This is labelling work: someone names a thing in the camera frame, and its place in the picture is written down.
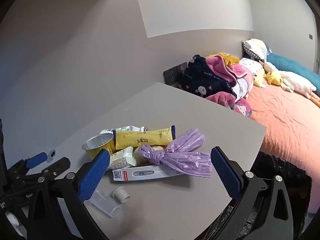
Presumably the small grey cap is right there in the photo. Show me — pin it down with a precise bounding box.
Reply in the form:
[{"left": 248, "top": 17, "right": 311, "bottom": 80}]
[{"left": 112, "top": 187, "right": 130, "bottom": 203}]

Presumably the navy printed blanket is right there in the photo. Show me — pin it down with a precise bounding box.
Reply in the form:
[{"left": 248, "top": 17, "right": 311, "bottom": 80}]
[{"left": 180, "top": 54, "right": 238, "bottom": 98}]

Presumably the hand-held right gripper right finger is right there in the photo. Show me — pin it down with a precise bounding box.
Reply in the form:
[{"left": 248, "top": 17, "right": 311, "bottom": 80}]
[{"left": 211, "top": 146, "right": 300, "bottom": 240}]

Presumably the pale yellow soft lump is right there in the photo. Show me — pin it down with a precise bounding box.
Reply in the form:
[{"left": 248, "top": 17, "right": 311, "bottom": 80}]
[{"left": 134, "top": 145, "right": 165, "bottom": 167}]

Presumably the white green plastic bottle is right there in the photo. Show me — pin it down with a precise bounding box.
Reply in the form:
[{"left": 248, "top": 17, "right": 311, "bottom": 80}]
[{"left": 99, "top": 126, "right": 149, "bottom": 137}]

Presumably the pale yellow plush toy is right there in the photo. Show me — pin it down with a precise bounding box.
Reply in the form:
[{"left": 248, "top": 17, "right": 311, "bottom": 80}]
[{"left": 254, "top": 67, "right": 267, "bottom": 88}]

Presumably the yellow snack packet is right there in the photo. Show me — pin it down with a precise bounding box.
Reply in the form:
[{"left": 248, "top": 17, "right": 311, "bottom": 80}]
[{"left": 113, "top": 125, "right": 177, "bottom": 151}]

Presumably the pink printed blanket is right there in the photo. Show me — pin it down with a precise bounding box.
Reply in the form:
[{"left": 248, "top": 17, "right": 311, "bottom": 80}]
[{"left": 205, "top": 55, "right": 255, "bottom": 117}]

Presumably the white goose plush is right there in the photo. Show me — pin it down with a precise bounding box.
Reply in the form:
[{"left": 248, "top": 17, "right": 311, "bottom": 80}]
[{"left": 259, "top": 60, "right": 317, "bottom": 99}]

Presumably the yellow duck plush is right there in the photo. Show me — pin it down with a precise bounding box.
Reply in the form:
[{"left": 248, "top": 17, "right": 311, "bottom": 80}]
[{"left": 265, "top": 70, "right": 284, "bottom": 87}]

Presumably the checkered patchwork pillow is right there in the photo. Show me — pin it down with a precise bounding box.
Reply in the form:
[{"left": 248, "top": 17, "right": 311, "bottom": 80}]
[{"left": 244, "top": 39, "right": 270, "bottom": 63}]

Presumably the teal cushion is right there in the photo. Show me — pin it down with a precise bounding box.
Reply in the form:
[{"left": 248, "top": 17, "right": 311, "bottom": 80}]
[{"left": 266, "top": 52, "right": 320, "bottom": 90}]

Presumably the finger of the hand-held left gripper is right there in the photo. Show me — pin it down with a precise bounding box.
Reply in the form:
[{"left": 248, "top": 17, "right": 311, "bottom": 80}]
[
  {"left": 7, "top": 152, "right": 48, "bottom": 179},
  {"left": 41, "top": 157, "right": 71, "bottom": 178}
]

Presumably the white dotted pillow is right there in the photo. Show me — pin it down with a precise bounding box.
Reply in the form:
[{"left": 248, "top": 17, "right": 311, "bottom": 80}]
[{"left": 239, "top": 57, "right": 264, "bottom": 77}]

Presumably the mustard yellow cloth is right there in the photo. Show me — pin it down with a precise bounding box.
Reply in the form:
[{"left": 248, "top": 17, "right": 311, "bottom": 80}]
[{"left": 212, "top": 52, "right": 240, "bottom": 67}]

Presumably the orange bed sheet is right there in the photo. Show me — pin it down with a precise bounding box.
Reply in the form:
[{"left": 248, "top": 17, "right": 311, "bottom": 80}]
[{"left": 246, "top": 80, "right": 320, "bottom": 213}]

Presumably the white thermometer box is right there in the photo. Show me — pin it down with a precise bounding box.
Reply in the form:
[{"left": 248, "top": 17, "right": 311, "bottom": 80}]
[{"left": 112, "top": 164, "right": 185, "bottom": 182}]

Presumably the black wall socket panel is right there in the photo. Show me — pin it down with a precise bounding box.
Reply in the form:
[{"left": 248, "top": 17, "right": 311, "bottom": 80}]
[{"left": 163, "top": 62, "right": 188, "bottom": 88}]

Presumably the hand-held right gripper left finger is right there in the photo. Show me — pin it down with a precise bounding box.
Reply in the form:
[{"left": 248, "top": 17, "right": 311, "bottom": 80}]
[{"left": 27, "top": 149, "right": 111, "bottom": 240}]

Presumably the purple plastic bag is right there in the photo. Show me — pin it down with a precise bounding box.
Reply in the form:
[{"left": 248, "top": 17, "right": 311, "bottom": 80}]
[{"left": 138, "top": 128, "right": 212, "bottom": 178}]

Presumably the green white small packet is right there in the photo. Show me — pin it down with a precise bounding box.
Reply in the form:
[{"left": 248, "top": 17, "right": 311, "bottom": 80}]
[{"left": 107, "top": 146, "right": 137, "bottom": 170}]

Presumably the gold small object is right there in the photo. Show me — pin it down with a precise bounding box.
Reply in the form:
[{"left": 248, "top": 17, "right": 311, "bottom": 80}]
[{"left": 82, "top": 132, "right": 114, "bottom": 159}]

